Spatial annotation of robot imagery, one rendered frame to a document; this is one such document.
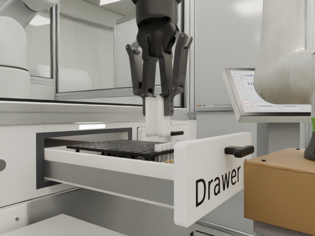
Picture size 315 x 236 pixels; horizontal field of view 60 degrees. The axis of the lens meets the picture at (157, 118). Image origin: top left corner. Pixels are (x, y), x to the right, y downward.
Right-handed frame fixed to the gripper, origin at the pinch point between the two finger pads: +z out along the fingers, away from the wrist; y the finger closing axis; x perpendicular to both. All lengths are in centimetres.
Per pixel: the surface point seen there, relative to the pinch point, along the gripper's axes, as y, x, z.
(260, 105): -4, 84, -4
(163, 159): 0.4, 1.1, 7.7
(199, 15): -79, 179, -89
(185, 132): -21, 48, 6
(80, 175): -11.8, -7.6, 10.4
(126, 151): -4.5, -3.3, 6.1
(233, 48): -48, 176, -54
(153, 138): -21.3, 27.8, 6.7
